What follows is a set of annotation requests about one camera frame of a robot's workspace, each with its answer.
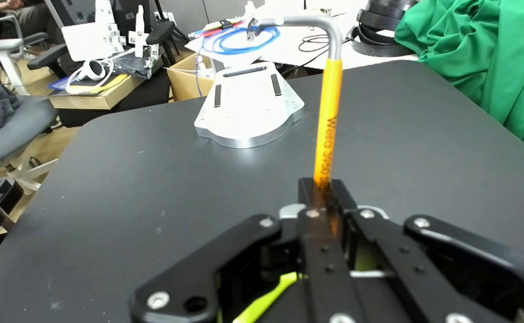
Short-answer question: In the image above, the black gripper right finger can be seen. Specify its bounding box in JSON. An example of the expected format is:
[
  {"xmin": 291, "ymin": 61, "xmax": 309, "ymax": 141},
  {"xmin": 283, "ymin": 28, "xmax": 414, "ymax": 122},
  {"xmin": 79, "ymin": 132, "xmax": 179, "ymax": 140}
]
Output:
[{"xmin": 328, "ymin": 179, "xmax": 524, "ymax": 323}]

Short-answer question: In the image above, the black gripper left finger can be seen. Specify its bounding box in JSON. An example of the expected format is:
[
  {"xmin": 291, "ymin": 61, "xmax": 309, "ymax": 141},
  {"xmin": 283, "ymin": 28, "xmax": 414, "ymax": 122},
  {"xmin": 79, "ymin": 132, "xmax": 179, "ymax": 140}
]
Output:
[{"xmin": 129, "ymin": 177, "xmax": 359, "ymax": 323}]

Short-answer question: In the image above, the orange hex key wrench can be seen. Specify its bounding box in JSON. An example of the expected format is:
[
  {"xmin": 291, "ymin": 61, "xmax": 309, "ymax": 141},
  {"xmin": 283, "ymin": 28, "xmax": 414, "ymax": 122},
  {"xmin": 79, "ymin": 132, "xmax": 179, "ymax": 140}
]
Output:
[{"xmin": 246, "ymin": 12, "xmax": 344, "ymax": 235}]

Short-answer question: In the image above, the silver metal mounting plate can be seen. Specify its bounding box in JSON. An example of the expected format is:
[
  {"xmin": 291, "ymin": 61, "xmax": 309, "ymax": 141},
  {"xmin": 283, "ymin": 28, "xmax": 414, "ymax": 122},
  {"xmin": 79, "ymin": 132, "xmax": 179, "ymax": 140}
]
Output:
[{"xmin": 194, "ymin": 63, "xmax": 305, "ymax": 149}]

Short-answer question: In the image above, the cardboard box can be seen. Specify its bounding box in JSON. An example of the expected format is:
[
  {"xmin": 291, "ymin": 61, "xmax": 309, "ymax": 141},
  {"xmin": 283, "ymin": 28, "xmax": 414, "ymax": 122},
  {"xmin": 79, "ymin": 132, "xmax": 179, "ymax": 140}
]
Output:
[{"xmin": 167, "ymin": 54, "xmax": 215, "ymax": 100}]

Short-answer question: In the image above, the green cloth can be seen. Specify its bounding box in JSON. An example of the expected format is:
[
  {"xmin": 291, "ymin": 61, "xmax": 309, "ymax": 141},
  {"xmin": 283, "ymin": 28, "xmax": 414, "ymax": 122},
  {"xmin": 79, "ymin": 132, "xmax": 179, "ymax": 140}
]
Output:
[{"xmin": 395, "ymin": 0, "xmax": 524, "ymax": 141}]

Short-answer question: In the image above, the grey office chair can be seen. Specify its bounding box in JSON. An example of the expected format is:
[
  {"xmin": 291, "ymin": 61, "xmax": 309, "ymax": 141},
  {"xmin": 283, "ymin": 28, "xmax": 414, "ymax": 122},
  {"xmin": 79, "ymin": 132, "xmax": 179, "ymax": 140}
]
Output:
[{"xmin": 0, "ymin": 34, "xmax": 61, "ymax": 181}]

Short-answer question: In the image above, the black round headset object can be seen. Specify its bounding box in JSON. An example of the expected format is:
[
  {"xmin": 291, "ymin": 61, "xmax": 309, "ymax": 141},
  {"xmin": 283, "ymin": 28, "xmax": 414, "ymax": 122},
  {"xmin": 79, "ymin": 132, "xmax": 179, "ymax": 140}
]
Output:
[{"xmin": 350, "ymin": 0, "xmax": 418, "ymax": 57}]

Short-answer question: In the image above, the blue cable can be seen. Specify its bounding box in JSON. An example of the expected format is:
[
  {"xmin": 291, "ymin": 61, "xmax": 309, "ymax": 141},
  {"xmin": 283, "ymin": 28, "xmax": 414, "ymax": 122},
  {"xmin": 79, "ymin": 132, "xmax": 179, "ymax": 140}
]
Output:
[{"xmin": 208, "ymin": 23, "xmax": 283, "ymax": 57}]

